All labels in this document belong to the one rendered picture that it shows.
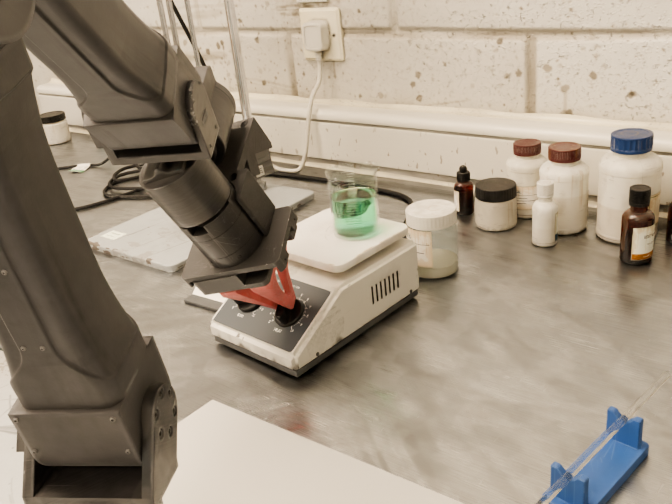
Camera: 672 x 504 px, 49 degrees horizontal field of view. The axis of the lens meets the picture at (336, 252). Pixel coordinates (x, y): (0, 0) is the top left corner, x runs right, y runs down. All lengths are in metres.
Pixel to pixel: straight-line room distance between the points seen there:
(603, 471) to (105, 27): 0.45
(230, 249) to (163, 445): 0.22
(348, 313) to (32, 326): 0.40
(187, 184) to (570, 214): 0.54
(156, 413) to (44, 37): 0.22
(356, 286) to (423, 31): 0.55
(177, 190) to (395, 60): 0.68
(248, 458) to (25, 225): 0.31
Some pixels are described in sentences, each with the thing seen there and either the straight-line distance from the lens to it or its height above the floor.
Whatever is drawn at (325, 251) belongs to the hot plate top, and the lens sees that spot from 0.75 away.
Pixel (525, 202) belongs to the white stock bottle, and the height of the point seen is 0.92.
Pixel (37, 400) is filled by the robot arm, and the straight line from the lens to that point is 0.44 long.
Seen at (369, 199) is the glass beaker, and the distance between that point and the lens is 0.75.
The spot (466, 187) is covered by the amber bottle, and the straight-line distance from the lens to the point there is 1.03.
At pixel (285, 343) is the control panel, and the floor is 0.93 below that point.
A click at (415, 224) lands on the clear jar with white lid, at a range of 0.84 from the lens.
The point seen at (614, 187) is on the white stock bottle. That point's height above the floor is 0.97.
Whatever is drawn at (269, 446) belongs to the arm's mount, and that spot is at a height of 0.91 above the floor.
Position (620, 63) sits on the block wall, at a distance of 1.05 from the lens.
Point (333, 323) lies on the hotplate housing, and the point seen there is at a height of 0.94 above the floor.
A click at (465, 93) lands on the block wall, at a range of 1.15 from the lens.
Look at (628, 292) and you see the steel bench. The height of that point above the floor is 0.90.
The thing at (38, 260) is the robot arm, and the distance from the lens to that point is 0.37.
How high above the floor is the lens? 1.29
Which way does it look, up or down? 24 degrees down
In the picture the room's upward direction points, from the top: 7 degrees counter-clockwise
